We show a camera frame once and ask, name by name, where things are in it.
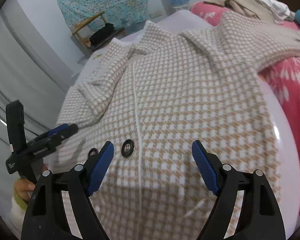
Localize white curtain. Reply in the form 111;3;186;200
0;0;73;213

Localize left hand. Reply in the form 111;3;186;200
13;178;36;204

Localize teal floral wall cloth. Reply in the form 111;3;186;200
57;0;147;28

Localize white fluffy sleeve left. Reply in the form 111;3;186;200
10;191;28;232

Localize wooden chair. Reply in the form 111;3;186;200
70;11;127;54

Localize beige white houndstooth knit coat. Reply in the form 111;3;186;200
52;11;300;239

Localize wall power socket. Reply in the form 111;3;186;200
149;10;162;19

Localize black clothes on chair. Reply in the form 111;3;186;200
89;23;115;46

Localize red floral blanket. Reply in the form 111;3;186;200
190;0;300;218

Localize beige clothes pile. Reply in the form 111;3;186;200
204;0;290;24

